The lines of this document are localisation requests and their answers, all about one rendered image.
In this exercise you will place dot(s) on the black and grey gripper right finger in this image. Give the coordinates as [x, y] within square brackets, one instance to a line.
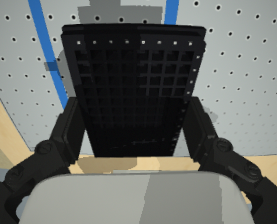
[216, 155]

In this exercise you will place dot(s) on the blue taped rectangular outline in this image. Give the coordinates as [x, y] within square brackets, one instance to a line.
[39, 21]

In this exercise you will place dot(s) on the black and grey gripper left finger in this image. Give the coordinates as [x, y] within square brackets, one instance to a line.
[51, 158]

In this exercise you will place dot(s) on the black well plate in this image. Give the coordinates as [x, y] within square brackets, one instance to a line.
[119, 55]

